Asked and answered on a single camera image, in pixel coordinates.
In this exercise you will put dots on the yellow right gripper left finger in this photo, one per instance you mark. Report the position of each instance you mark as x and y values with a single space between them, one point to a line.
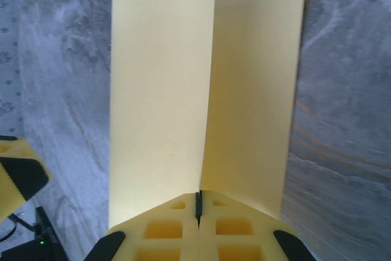
159 230

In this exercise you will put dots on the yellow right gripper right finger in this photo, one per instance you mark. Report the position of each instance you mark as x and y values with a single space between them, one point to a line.
241 230

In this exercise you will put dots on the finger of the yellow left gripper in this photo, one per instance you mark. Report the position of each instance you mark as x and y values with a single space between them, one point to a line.
7 200
27 172

